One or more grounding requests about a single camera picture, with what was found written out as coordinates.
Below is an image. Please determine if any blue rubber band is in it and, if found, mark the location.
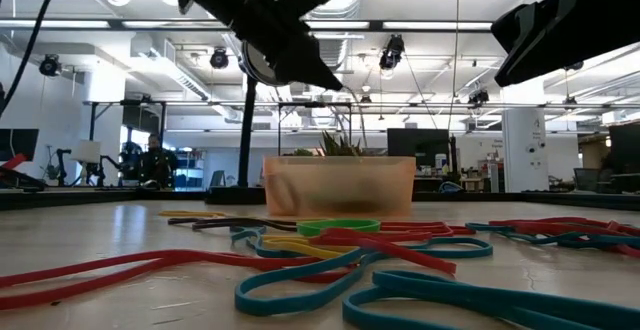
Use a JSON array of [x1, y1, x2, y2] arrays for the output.
[[229, 225, 281, 259], [464, 222, 640, 251], [234, 236, 494, 317], [342, 269, 640, 330]]

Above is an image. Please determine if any black desk lamp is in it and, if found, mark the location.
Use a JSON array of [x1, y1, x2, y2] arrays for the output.
[[204, 39, 282, 206]]

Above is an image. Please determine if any thick black rubber band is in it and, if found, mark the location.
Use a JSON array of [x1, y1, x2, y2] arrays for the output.
[[167, 216, 236, 226], [192, 218, 301, 233]]

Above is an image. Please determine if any person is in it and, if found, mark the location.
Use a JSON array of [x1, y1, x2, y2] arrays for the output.
[[138, 133, 180, 190]]

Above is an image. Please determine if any yellow rubber band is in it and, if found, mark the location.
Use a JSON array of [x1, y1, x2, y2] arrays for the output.
[[158, 210, 227, 219], [260, 237, 361, 261]]

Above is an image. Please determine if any white round pillar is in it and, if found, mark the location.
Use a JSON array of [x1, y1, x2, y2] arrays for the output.
[[502, 107, 549, 194]]

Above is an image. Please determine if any orange translucent plastic bin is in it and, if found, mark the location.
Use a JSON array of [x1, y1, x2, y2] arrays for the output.
[[263, 155, 417, 218]]

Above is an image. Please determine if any black metal workstation frame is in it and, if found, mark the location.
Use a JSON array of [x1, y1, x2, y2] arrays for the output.
[[82, 99, 169, 189]]

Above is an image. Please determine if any red rubber band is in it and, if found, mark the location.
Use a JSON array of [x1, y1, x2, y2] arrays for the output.
[[489, 217, 640, 260], [379, 221, 476, 237], [309, 227, 459, 276], [0, 248, 351, 312]]

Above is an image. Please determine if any small green potted plant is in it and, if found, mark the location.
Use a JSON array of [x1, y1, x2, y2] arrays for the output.
[[292, 130, 369, 158]]

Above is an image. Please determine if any dark computer monitor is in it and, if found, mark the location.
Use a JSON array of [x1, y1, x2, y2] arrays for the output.
[[0, 128, 40, 163], [608, 122, 640, 194]]

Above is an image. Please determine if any blue storage shelf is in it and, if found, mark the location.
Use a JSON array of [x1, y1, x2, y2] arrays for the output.
[[172, 149, 205, 189]]

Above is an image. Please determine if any black computer monitor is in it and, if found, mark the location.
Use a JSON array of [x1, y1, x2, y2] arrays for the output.
[[387, 128, 450, 169]]

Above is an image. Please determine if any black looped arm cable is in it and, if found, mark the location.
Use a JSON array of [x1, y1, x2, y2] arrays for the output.
[[0, 0, 67, 117]]

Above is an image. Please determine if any red bar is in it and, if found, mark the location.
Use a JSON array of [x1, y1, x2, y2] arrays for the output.
[[0, 153, 29, 171]]

